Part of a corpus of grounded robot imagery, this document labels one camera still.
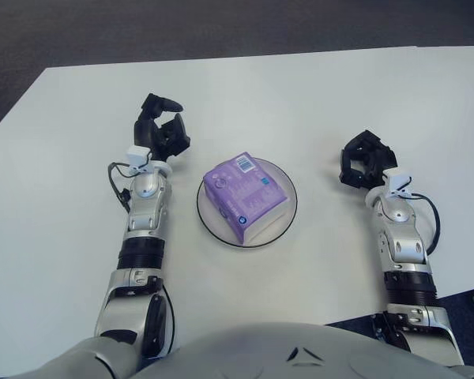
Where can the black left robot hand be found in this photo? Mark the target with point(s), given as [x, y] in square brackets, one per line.
[146, 130]

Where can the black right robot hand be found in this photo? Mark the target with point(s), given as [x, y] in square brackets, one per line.
[375, 162]

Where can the purple tissue paper pack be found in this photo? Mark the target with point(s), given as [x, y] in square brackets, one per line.
[245, 193]

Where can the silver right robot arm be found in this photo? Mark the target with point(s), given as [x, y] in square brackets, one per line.
[407, 252]

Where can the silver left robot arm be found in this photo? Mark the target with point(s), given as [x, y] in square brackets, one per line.
[144, 221]

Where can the white plate with black rim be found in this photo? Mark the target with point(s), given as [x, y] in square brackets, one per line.
[290, 189]

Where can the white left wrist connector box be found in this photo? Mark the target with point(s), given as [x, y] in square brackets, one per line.
[138, 154]

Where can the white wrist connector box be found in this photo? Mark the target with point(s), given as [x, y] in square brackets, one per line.
[138, 154]
[397, 179]

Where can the white right wrist connector box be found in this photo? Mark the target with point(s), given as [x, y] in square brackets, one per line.
[397, 179]

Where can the grey robot torso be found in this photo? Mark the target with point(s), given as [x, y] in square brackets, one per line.
[241, 351]

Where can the black metal support bracket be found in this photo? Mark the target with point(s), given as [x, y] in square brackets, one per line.
[379, 325]

